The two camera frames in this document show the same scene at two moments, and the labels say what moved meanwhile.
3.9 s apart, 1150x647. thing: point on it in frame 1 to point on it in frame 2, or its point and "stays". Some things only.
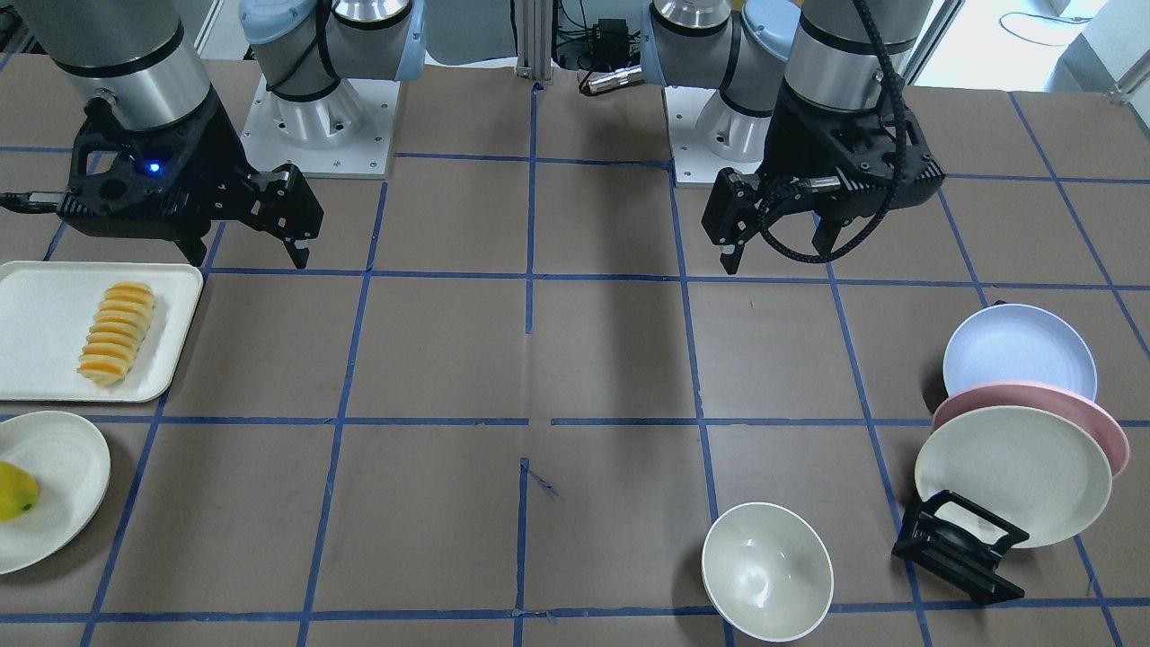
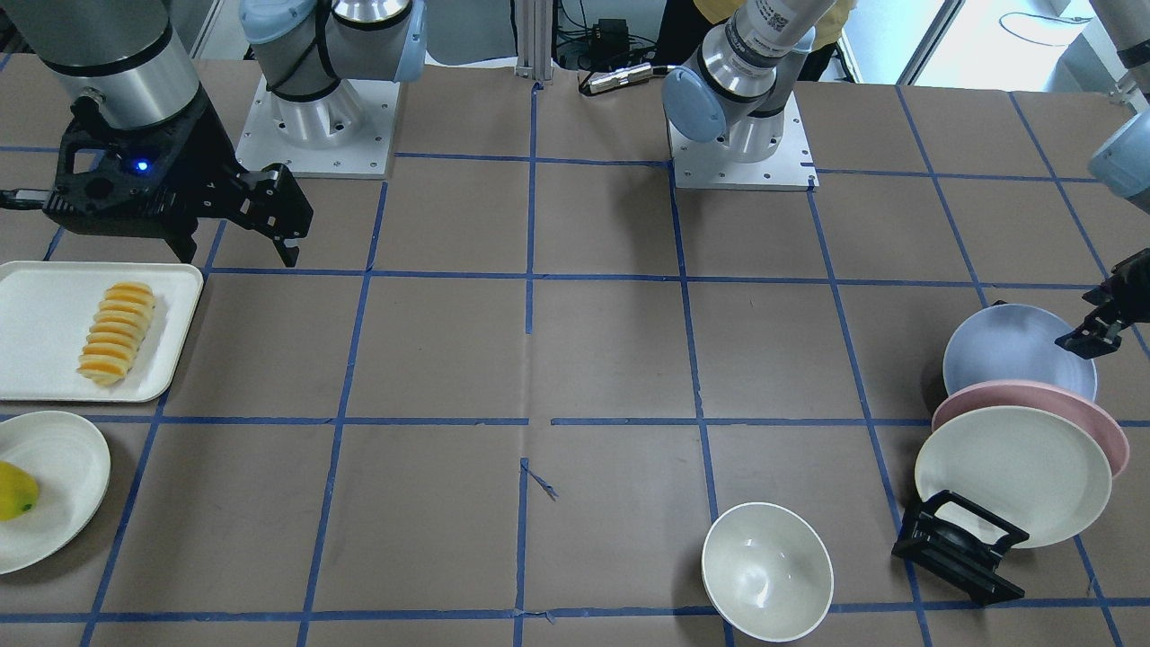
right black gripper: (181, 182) stays
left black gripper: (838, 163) to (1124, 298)
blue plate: (1019, 342) stays
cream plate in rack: (1005, 466) stays
